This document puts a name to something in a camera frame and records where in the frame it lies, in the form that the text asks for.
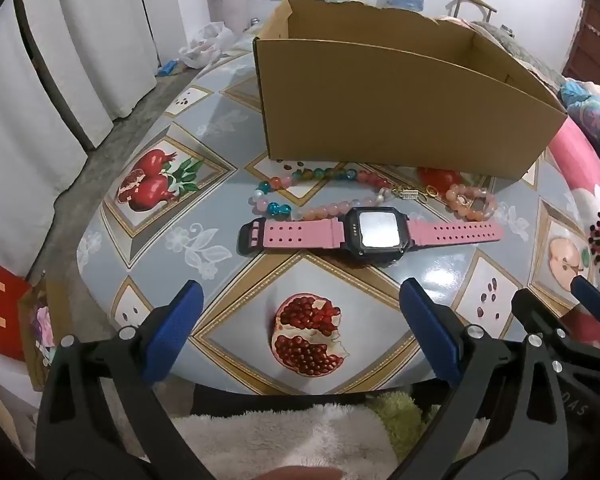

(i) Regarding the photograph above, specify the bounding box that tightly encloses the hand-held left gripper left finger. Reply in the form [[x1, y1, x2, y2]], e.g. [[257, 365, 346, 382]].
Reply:
[[35, 280, 216, 480]]

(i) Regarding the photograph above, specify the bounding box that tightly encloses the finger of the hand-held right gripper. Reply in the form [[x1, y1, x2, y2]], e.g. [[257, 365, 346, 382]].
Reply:
[[511, 288, 572, 349], [569, 275, 600, 342]]

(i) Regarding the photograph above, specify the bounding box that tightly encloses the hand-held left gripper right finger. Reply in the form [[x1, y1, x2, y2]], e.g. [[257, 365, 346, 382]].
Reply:
[[399, 277, 568, 480]]

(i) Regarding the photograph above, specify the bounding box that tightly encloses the pink strap smartwatch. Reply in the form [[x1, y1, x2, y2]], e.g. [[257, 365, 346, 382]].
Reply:
[[237, 206, 505, 262]]

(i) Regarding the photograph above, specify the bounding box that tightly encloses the peach bead bracelet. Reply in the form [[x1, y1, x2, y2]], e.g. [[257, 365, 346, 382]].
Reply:
[[445, 184, 498, 222]]

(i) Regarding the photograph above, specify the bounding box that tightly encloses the multicolour bead necklace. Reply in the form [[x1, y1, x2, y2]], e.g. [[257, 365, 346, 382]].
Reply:
[[249, 166, 393, 222]]

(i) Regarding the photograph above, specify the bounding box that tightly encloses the brown cardboard box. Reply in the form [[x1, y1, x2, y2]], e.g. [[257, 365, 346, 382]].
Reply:
[[252, 0, 568, 183]]

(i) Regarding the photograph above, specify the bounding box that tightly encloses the green fluffy cloth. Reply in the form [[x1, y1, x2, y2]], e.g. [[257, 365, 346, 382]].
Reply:
[[370, 390, 438, 451]]

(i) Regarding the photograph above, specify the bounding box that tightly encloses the pink floral blanket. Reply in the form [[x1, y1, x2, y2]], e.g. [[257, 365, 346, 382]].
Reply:
[[545, 130, 600, 351]]

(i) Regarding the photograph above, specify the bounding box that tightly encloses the brown paper bag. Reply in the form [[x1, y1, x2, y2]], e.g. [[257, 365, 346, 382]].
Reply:
[[17, 280, 63, 392]]

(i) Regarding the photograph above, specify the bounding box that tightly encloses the white fluffy cloth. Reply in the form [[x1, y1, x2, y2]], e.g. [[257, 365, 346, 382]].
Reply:
[[172, 402, 396, 480]]

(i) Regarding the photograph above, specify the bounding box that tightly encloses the red gift bag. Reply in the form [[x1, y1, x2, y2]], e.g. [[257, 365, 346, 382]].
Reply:
[[0, 265, 33, 361]]

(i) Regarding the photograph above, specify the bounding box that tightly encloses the person lying under blanket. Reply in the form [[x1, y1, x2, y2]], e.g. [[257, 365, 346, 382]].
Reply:
[[560, 80, 600, 142]]

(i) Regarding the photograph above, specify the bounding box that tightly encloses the grey patterned blanket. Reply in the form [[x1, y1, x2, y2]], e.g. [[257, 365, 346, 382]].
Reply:
[[472, 20, 563, 83]]

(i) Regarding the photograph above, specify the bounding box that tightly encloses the brown wooden door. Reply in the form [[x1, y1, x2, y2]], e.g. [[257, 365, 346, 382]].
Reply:
[[562, 0, 600, 93]]

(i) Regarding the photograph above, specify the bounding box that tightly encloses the white plastic bag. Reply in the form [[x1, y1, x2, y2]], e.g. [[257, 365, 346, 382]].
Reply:
[[180, 22, 236, 68]]

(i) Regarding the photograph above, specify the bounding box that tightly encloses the white curtain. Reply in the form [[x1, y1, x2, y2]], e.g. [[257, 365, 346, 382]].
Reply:
[[0, 0, 211, 241]]

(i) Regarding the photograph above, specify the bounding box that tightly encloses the tan luggage handle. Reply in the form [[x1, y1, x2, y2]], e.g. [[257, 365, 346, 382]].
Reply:
[[445, 0, 498, 23]]

